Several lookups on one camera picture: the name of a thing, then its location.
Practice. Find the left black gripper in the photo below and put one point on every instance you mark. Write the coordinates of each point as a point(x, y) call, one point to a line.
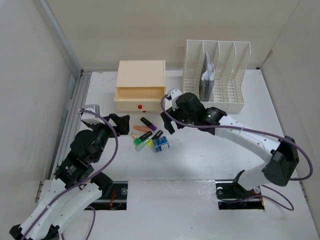
point(122, 123)

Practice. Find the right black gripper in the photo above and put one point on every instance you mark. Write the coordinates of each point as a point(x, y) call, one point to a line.
point(167, 123)

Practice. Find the blue labelled jar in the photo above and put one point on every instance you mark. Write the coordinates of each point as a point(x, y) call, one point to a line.
point(161, 144)

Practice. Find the grey black booklet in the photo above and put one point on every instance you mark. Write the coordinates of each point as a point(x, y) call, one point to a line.
point(207, 78)

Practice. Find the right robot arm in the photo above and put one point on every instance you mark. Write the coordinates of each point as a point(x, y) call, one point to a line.
point(279, 154)

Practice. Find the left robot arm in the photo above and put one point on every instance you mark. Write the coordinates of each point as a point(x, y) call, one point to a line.
point(75, 185)

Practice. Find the purple cap black marker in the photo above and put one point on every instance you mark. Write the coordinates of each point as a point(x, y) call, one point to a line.
point(148, 124)

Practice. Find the green cap black marker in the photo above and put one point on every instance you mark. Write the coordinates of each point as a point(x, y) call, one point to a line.
point(140, 139)

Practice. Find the orange translucent tube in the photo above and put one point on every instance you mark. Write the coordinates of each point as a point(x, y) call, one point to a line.
point(141, 128)

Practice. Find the yellow cap black marker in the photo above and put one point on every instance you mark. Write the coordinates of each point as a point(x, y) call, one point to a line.
point(154, 137)

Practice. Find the clear green tube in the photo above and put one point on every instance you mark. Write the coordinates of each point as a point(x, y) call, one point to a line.
point(141, 145)

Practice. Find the cream wooden drawer cabinet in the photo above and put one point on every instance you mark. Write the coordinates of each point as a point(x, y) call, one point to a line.
point(141, 73)

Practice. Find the white plastic file organizer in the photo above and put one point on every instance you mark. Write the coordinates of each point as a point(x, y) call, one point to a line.
point(230, 59)

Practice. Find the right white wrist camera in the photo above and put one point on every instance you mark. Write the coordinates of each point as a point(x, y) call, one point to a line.
point(173, 94)

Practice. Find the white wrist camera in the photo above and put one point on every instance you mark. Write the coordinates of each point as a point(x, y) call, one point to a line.
point(88, 114)
point(173, 94)

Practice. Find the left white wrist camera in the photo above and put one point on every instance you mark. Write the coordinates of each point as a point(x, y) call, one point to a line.
point(88, 114)

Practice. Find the aluminium frame rail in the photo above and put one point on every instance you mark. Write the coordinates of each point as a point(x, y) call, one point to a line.
point(77, 90)

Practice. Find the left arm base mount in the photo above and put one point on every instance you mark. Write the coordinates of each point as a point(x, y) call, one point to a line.
point(116, 200)

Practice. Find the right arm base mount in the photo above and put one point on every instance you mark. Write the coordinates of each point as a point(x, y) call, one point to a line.
point(232, 196)

